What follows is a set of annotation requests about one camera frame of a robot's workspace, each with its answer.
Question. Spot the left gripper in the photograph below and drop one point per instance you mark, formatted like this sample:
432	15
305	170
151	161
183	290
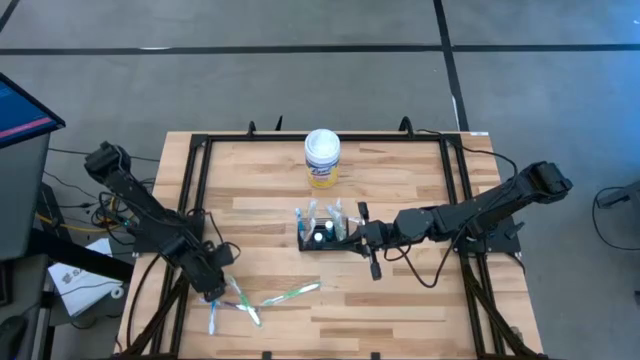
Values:
210	282

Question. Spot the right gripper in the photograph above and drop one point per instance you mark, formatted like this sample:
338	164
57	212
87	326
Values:
379	235

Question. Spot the purple toothbrush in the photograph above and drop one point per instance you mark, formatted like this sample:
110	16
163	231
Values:
235	305

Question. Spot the teal mouthwash bottle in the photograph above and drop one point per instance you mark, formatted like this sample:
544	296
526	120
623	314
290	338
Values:
318	237
329	225

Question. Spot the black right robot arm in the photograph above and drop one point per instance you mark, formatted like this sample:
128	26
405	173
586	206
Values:
480	215

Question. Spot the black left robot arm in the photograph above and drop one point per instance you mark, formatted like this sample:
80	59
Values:
150	215

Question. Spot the white-lidded wipes canister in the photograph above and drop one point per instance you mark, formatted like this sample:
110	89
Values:
322	150

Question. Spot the black stand beam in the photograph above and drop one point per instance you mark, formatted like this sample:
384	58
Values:
80	255

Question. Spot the white box on floor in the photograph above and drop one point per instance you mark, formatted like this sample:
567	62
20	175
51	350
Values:
75	285

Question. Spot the grey equipment cart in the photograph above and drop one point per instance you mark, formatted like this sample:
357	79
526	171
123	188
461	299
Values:
20	200

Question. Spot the blue display screen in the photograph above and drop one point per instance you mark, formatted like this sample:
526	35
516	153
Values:
20	115

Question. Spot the grey floor stand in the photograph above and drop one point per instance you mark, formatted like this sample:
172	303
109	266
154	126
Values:
625	195

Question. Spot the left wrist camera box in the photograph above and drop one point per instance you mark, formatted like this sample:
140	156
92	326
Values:
224	254

